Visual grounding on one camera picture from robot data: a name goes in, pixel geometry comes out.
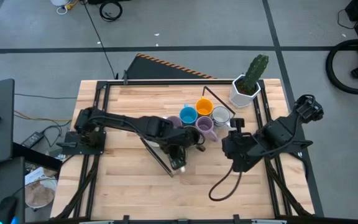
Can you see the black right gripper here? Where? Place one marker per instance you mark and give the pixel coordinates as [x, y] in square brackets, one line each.
[238, 146]

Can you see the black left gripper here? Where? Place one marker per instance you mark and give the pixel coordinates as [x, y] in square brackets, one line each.
[176, 154]

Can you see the white and grey mug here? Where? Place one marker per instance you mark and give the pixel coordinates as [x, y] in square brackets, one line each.
[221, 115]

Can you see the lilac mug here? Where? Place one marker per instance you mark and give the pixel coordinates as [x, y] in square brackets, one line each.
[204, 124]

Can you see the purple mug with brown rim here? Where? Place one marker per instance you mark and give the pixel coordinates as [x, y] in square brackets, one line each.
[173, 120]

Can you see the orange mug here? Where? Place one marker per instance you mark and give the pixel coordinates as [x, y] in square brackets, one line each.
[204, 107]

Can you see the blue mug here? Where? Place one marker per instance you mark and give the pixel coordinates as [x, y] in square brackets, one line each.
[188, 115]

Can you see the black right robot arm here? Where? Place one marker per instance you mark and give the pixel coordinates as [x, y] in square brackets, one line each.
[278, 133]

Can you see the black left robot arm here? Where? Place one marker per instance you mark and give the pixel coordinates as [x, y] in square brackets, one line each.
[120, 119]

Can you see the white hexagonal plant pot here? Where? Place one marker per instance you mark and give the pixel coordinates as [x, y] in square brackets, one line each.
[241, 99]

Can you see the green cactus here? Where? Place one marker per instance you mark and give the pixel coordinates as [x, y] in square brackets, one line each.
[256, 70]

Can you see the black ramp with striped edge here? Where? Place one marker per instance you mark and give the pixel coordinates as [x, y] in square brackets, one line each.
[154, 70]

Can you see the round brown and white dish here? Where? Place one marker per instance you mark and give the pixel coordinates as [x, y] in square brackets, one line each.
[40, 194]

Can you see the white paper sheet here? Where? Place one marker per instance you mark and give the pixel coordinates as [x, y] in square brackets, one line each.
[36, 174]

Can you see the black power adapter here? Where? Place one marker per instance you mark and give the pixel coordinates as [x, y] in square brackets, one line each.
[33, 140]

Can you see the black computer mouse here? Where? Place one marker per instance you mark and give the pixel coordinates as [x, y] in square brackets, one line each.
[6, 210]

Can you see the white round object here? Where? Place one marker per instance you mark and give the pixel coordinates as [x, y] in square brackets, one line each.
[59, 2]

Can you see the wooden shelf with black frame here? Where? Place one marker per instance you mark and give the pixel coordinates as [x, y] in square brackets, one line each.
[162, 155]

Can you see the black metal rig frame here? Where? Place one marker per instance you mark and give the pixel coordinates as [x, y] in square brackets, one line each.
[166, 82]

